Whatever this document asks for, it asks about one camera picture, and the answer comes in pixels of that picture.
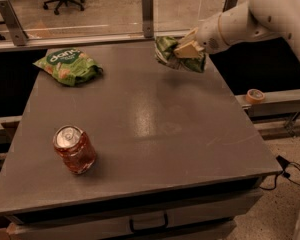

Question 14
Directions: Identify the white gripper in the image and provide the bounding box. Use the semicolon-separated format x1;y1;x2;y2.
173;14;229;59

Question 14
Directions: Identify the green jalapeno chip bag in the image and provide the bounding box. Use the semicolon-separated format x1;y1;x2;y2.
155;36;206;73

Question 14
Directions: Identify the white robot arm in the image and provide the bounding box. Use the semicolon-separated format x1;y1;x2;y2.
176;0;300;240

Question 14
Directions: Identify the green rice chip bag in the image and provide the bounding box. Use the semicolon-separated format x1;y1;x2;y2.
34;48;103;87

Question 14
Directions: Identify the roll of brown tape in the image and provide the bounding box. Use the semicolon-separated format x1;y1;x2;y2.
246;89;265;104

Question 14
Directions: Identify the red soda can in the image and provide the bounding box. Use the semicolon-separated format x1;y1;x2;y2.
53;125;96;175

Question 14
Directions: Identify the grey cabinet drawer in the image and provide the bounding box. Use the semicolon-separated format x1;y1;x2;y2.
7;188;262;240

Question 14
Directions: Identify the middle metal bracket post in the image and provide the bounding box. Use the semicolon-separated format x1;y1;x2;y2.
142;0;154;38

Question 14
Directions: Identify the black floor cable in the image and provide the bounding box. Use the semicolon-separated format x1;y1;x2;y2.
258;155;300;192

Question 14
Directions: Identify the left metal bracket post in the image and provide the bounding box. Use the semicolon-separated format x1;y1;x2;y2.
0;0;28;46

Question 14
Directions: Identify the black drawer handle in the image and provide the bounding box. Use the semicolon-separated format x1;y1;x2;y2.
129;213;169;234

